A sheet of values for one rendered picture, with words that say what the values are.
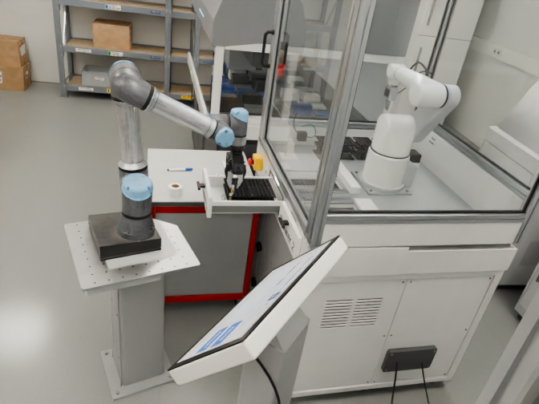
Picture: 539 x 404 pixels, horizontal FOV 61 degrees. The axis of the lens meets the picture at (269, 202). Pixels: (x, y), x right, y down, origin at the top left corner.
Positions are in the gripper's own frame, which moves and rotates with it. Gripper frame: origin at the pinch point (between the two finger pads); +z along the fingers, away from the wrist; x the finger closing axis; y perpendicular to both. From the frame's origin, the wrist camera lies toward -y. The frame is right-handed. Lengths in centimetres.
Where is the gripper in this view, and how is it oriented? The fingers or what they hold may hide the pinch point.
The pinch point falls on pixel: (233, 186)
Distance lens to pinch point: 207.3
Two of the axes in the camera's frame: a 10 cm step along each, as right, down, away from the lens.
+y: -2.1, -5.1, 8.3
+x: -9.7, 0.1, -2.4
